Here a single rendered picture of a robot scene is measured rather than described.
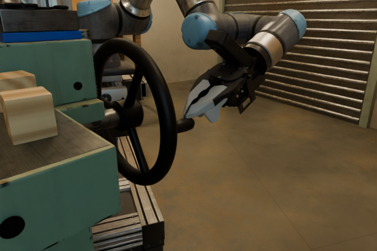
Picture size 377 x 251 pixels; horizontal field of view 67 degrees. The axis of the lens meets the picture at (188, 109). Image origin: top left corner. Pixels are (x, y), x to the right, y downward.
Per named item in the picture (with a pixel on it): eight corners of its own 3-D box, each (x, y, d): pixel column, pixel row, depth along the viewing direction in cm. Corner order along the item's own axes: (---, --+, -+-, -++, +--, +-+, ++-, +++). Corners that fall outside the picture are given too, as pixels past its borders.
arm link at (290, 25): (278, 35, 71) (311, 39, 66) (252, 58, 67) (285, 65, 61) (275, 5, 67) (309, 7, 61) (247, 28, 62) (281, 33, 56)
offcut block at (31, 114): (13, 146, 21) (3, 100, 20) (7, 133, 23) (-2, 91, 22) (58, 135, 23) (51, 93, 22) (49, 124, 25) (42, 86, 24)
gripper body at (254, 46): (239, 117, 56) (274, 81, 60) (230, 82, 50) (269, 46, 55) (211, 105, 61) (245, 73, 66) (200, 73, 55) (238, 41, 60)
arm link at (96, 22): (73, 37, 102) (68, -3, 98) (108, 36, 110) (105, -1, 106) (88, 40, 93) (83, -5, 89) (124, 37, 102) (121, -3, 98)
